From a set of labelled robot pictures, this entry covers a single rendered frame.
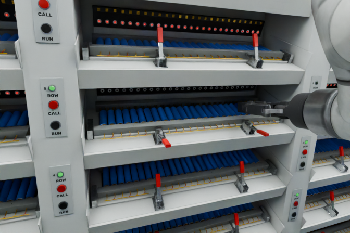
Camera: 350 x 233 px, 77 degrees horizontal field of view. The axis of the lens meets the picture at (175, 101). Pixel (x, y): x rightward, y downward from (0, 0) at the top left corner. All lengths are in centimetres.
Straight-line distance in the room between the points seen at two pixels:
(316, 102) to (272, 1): 30
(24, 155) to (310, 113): 57
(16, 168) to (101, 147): 17
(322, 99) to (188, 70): 27
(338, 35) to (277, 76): 37
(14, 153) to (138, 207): 32
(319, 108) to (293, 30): 38
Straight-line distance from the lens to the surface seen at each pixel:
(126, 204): 66
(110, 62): 52
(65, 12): 49
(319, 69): 78
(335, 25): 32
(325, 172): 100
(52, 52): 49
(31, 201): 69
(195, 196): 70
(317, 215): 110
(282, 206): 89
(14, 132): 61
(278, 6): 67
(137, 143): 55
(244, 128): 67
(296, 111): 49
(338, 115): 43
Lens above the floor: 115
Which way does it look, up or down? 13 degrees down
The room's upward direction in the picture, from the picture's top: 2 degrees clockwise
